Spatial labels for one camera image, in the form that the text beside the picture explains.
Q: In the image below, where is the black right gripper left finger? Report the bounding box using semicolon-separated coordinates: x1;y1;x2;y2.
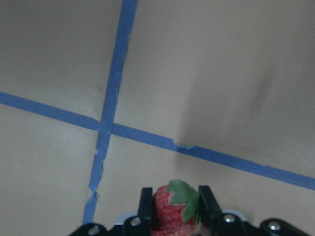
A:
71;187;153;236

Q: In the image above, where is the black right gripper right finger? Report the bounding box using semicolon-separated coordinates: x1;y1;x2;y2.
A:
198;185;307;236

